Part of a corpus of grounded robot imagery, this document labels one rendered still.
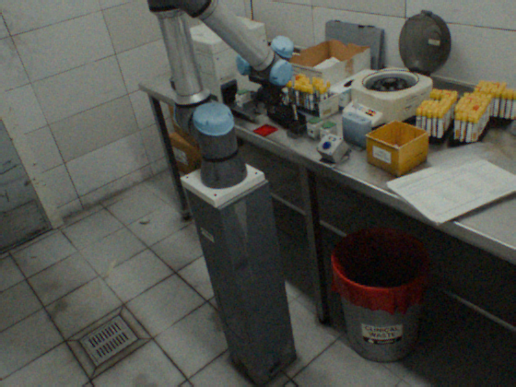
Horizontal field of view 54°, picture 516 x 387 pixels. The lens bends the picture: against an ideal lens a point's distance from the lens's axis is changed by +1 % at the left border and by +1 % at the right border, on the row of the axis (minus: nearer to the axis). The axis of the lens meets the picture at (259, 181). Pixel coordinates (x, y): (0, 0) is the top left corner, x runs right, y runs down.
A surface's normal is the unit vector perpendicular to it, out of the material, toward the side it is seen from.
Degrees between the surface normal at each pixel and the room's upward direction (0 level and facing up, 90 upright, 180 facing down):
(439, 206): 0
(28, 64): 90
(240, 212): 90
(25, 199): 90
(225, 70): 90
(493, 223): 0
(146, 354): 0
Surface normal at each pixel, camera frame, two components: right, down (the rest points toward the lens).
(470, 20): -0.76, 0.44
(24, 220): 0.62, 0.34
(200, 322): -0.15, -0.84
